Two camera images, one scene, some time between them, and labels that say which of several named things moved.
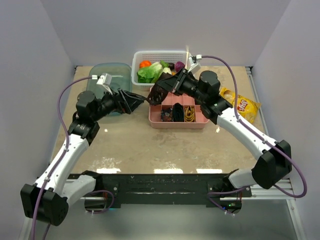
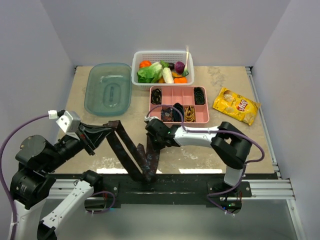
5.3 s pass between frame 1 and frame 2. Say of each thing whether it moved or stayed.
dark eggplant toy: stayed
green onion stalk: stayed
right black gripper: moved
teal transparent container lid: stayed
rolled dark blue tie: stayed
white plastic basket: stayed
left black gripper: moved
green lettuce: stayed
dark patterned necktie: moved
